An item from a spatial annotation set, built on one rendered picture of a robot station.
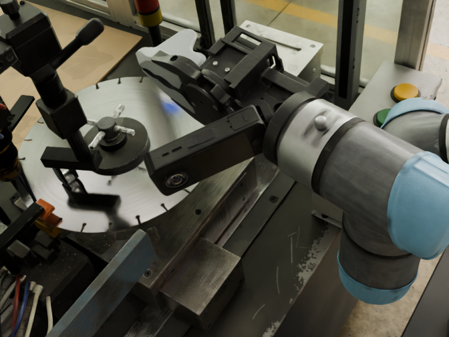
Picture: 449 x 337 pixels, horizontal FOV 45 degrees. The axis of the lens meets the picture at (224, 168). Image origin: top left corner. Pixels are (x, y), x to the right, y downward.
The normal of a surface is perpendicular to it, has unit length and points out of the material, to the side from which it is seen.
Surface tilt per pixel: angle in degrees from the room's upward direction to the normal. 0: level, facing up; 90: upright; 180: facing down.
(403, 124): 25
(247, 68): 10
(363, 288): 93
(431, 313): 0
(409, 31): 90
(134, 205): 0
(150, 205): 0
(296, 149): 51
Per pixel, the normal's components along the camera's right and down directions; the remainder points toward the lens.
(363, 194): -0.66, 0.25
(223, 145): 0.34, 0.75
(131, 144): -0.04, -0.61
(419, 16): -0.56, 0.68
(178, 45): -0.27, -0.54
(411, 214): -0.56, 0.07
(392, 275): 0.10, 0.76
